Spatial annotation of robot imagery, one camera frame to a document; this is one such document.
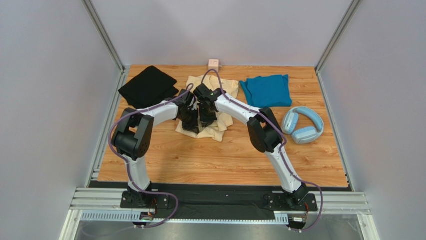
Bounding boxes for beige t shirt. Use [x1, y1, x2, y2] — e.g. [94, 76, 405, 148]
[175, 75, 240, 142]

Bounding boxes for blue t shirt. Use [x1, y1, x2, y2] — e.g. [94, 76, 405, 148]
[239, 74, 293, 108]

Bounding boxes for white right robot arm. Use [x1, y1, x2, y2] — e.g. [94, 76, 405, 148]
[195, 90, 309, 205]

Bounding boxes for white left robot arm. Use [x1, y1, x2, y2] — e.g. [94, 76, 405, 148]
[108, 100, 198, 196]

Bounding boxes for black t shirt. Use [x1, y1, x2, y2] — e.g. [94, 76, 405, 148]
[118, 65, 179, 109]

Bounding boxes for black base mat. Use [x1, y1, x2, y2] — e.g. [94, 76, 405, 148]
[88, 182, 353, 221]

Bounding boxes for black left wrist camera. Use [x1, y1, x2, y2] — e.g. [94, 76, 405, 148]
[174, 89, 197, 109]

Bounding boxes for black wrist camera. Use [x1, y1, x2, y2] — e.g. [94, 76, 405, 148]
[174, 89, 197, 109]
[193, 83, 223, 103]

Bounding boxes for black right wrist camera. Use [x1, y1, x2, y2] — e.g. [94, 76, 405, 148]
[193, 83, 223, 103]

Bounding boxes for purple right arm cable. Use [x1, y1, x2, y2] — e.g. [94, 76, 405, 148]
[200, 69, 324, 233]

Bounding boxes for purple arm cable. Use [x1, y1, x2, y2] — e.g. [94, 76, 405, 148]
[200, 69, 324, 233]
[108, 83, 180, 230]

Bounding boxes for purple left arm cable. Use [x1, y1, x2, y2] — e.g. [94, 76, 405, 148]
[108, 83, 180, 230]

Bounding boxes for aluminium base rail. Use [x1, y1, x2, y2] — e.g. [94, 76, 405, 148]
[60, 182, 379, 240]

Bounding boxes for left aluminium corner post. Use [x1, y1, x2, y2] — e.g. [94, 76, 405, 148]
[81, 0, 126, 72]

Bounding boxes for aluminium corner post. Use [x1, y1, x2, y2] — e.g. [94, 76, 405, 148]
[315, 0, 363, 74]
[81, 0, 126, 72]

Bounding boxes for right aluminium corner post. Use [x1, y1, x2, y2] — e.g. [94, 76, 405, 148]
[315, 0, 363, 74]

